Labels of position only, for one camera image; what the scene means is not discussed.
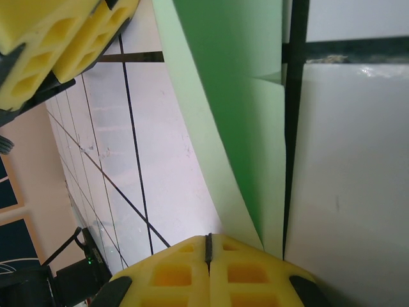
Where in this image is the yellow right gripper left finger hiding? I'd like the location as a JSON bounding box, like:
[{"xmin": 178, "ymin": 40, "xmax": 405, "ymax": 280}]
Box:
[{"xmin": 110, "ymin": 235, "xmax": 210, "ymax": 307}]

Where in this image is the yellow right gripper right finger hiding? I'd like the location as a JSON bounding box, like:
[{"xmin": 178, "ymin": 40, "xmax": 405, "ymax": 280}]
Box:
[{"xmin": 209, "ymin": 235, "xmax": 316, "ymax": 307}]

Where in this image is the light green paper sheet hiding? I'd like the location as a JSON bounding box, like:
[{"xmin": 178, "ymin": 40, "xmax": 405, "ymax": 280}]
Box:
[{"xmin": 151, "ymin": 0, "xmax": 290, "ymax": 260}]

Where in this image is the black circuit board with LED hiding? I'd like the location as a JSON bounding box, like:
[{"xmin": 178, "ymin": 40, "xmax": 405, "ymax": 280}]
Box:
[{"xmin": 81, "ymin": 226, "xmax": 105, "ymax": 268}]

